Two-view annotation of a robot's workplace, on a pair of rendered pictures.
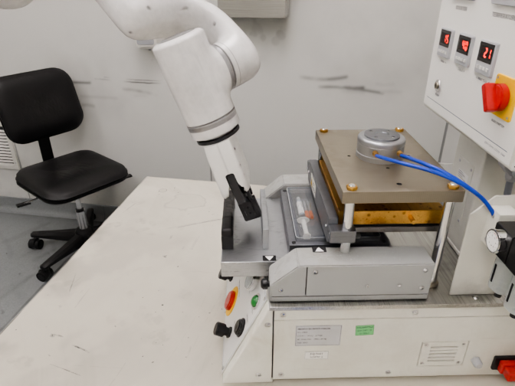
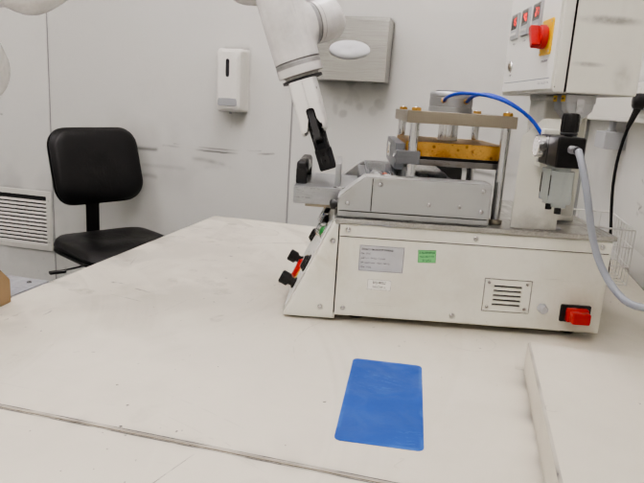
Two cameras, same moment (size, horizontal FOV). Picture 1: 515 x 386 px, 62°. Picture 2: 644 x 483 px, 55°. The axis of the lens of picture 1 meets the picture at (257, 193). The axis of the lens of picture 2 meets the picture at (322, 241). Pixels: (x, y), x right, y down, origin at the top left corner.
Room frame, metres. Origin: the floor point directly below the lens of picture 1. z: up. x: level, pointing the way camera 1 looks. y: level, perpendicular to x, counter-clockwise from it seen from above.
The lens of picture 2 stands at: (-0.48, -0.05, 1.12)
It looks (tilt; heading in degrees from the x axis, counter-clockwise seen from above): 13 degrees down; 3
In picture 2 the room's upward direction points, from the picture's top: 4 degrees clockwise
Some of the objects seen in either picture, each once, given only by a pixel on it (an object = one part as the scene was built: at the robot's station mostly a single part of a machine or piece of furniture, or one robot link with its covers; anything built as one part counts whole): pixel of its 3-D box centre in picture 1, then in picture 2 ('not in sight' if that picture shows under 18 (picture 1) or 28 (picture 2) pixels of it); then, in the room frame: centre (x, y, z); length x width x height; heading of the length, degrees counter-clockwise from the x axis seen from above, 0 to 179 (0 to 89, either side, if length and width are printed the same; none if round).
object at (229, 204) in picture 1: (228, 217); (304, 168); (0.68, 0.05, 0.99); 0.15 x 0.02 x 0.04; 2
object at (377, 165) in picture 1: (398, 173); (467, 127); (0.67, -0.24, 1.08); 0.31 x 0.24 x 0.13; 2
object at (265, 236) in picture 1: (303, 224); (376, 182); (0.69, -0.08, 0.97); 0.30 x 0.22 x 0.08; 92
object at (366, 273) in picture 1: (343, 273); (408, 198); (0.55, -0.14, 0.96); 0.26 x 0.05 x 0.07; 92
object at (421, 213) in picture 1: (376, 180); (448, 136); (0.68, -0.21, 1.07); 0.22 x 0.17 x 0.10; 2
